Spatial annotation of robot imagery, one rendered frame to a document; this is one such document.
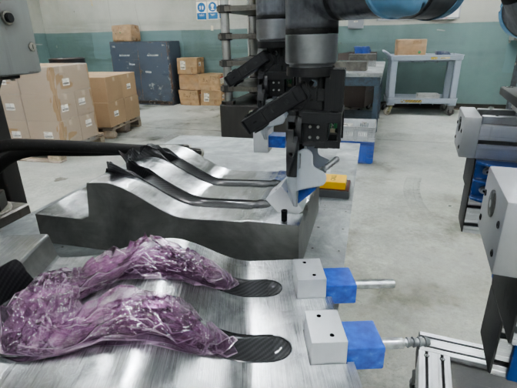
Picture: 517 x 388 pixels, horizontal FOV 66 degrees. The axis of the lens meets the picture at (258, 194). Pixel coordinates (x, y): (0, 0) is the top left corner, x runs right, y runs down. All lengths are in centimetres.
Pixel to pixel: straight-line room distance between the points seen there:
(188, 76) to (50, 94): 358
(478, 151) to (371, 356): 64
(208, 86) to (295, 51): 688
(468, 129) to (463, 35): 625
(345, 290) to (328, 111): 26
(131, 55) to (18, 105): 361
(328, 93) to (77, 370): 46
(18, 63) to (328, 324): 114
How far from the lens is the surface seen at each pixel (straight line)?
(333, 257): 71
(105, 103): 529
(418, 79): 717
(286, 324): 48
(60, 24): 961
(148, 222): 71
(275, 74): 89
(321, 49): 58
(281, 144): 93
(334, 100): 60
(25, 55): 137
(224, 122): 495
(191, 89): 760
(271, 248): 64
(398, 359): 173
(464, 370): 146
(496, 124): 100
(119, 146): 117
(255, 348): 46
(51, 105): 452
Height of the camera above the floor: 116
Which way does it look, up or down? 22 degrees down
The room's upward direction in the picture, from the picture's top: 1 degrees counter-clockwise
